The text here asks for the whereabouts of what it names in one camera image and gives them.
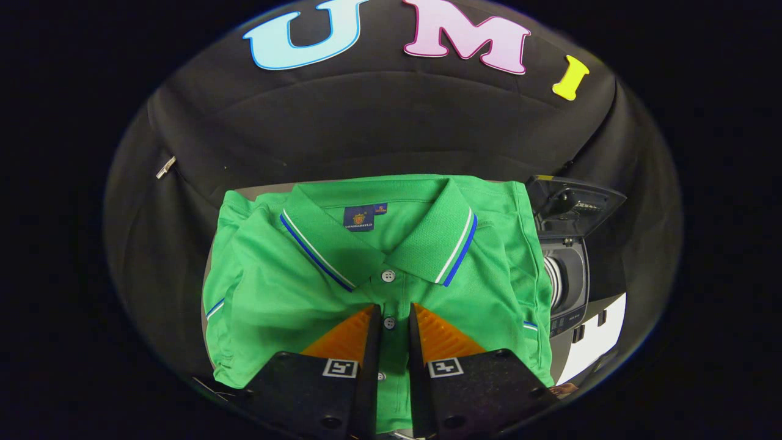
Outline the grey table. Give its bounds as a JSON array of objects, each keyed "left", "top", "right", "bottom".
[{"left": 232, "top": 181, "right": 297, "bottom": 197}]

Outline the grey washing machine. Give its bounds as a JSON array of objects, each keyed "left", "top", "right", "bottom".
[{"left": 536, "top": 235, "right": 591, "bottom": 370}]

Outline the dark washing machine lid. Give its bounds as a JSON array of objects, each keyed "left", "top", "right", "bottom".
[{"left": 525, "top": 175, "right": 627, "bottom": 240}]

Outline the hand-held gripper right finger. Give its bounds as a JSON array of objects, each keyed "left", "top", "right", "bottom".
[{"left": 407, "top": 302, "right": 557, "bottom": 440}]

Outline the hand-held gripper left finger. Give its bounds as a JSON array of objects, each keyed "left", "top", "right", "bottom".
[{"left": 243, "top": 304, "right": 384, "bottom": 440}]

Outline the green polo shirt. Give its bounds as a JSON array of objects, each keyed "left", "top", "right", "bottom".
[{"left": 202, "top": 174, "right": 555, "bottom": 435}]

